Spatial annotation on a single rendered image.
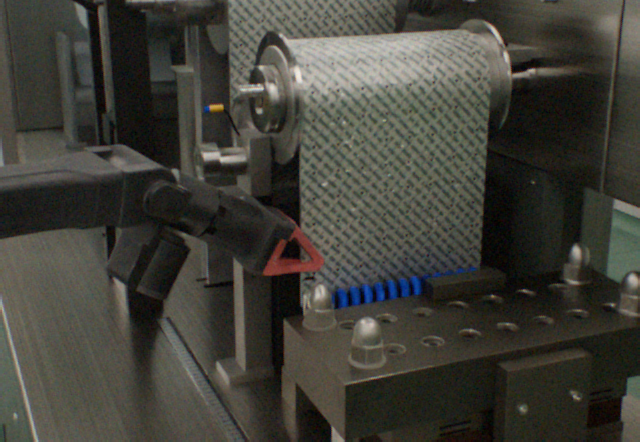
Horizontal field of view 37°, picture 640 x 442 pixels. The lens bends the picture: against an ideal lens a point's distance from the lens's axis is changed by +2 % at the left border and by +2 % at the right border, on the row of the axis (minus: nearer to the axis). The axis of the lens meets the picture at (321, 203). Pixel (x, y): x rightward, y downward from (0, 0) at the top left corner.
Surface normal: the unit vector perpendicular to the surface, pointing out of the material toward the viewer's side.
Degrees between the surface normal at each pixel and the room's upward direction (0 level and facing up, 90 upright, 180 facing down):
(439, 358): 0
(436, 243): 90
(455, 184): 90
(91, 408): 0
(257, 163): 90
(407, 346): 0
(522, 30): 90
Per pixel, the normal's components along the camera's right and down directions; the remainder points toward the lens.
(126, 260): -0.57, -0.18
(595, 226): 0.40, 0.28
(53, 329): 0.00, -0.95
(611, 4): -0.92, 0.11
